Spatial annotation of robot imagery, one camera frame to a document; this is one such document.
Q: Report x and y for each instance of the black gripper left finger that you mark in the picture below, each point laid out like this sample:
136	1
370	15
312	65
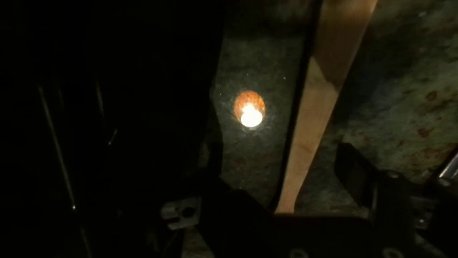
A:
229	201

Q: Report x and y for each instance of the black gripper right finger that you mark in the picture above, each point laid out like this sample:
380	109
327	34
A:
355	177

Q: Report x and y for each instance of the wooden spoon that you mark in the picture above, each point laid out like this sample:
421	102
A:
324	95

